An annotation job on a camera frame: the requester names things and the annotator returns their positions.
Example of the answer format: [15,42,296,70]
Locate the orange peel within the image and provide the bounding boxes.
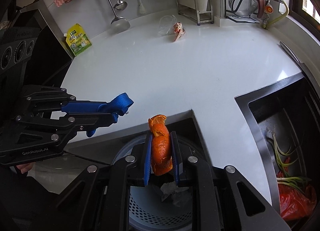
[148,114,173,176]

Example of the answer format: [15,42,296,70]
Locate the clear plastic cup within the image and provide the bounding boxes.
[158,15,177,36]

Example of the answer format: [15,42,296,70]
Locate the red white snack wrapper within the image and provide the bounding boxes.
[173,22,185,42]

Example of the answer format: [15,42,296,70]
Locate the grey perforated trash bin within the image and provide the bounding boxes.
[112,134,201,231]

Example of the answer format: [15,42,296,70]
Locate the black kitchen sink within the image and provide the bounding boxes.
[235,73,319,210]

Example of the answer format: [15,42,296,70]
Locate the person's left hand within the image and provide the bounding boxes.
[16,162,35,174]

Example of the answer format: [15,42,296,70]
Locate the yellow green detergent pouch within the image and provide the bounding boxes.
[64,23,92,56]

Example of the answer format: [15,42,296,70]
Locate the steel spatula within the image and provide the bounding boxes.
[108,0,131,35]

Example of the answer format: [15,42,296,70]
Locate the green onion stalks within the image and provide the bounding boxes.
[271,132,310,195]

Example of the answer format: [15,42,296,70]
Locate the steel cutting board rack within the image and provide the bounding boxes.
[175,0,214,26]

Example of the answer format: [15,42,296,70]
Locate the red plastic bag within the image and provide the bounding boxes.
[277,157,317,222]

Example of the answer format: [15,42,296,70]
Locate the steel knife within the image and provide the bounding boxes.
[279,41,317,84]

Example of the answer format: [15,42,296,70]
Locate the steel colander pot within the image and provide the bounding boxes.
[227,0,265,19]

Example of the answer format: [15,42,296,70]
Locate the yellow gas hose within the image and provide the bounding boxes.
[261,0,290,30]

